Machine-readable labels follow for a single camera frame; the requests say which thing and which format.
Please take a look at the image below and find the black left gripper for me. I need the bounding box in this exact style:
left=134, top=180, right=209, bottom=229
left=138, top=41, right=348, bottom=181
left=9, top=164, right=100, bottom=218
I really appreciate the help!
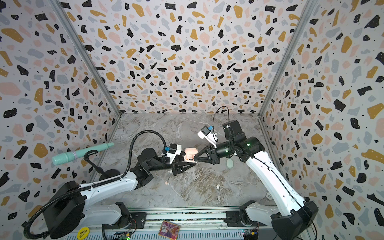
left=149, top=150, right=197, bottom=177

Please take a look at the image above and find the pink earbud charging case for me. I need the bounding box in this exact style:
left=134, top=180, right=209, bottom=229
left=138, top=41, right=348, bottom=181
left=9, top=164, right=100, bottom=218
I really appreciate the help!
left=184, top=148, right=199, bottom=163

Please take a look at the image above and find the mint green earbud charging case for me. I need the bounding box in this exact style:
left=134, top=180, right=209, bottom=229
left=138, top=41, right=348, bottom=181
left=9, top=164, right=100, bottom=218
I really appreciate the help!
left=226, top=159, right=234, bottom=169

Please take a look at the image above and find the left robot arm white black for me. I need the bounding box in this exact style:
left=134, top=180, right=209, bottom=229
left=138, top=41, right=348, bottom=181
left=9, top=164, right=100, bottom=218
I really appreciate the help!
left=43, top=145, right=198, bottom=239

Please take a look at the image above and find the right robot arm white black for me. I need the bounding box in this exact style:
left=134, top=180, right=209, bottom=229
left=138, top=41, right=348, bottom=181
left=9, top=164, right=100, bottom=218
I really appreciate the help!
left=194, top=121, right=319, bottom=240

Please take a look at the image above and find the colourful card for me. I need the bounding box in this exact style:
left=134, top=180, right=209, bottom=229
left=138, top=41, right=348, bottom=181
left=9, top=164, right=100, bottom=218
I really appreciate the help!
left=159, top=221, right=181, bottom=240

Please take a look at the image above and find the white poker chip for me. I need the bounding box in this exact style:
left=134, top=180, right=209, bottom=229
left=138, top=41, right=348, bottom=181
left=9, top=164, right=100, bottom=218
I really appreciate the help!
left=265, top=193, right=273, bottom=201

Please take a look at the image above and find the mint green microphone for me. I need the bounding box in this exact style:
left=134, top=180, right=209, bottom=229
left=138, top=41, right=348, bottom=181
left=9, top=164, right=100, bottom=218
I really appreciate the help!
left=52, top=143, right=115, bottom=166

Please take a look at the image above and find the yellow round sticker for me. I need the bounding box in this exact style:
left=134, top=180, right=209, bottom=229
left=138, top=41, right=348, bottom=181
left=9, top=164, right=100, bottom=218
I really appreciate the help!
left=77, top=227, right=90, bottom=240

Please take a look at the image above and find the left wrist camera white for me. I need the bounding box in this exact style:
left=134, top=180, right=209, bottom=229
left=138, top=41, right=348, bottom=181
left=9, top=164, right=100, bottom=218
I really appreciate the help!
left=165, top=144, right=182, bottom=161

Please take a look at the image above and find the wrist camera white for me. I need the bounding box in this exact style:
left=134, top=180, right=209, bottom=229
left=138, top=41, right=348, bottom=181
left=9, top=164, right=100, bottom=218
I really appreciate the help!
left=198, top=126, right=218, bottom=148
left=165, top=144, right=182, bottom=161

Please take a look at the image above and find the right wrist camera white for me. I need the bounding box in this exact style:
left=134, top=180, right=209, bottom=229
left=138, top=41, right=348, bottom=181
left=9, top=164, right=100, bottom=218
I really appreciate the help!
left=198, top=126, right=218, bottom=148

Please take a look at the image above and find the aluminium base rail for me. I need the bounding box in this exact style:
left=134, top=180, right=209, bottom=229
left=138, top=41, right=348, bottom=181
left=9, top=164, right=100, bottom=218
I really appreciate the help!
left=56, top=205, right=313, bottom=240

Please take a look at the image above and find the black corrugated cable conduit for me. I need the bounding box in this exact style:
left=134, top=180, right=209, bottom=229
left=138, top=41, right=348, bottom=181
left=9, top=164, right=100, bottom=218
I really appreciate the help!
left=23, top=130, right=168, bottom=240

